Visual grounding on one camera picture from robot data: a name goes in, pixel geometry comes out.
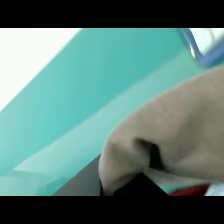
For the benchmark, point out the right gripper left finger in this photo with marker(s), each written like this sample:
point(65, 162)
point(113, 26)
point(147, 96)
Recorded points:
point(83, 181)

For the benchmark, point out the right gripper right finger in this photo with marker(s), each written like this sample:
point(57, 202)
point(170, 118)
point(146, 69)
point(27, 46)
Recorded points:
point(143, 186)

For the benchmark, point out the beige T-shirt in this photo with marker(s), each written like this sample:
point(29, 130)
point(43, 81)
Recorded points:
point(180, 123)

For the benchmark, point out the red garment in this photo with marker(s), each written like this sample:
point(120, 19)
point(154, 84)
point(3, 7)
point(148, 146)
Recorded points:
point(191, 190)

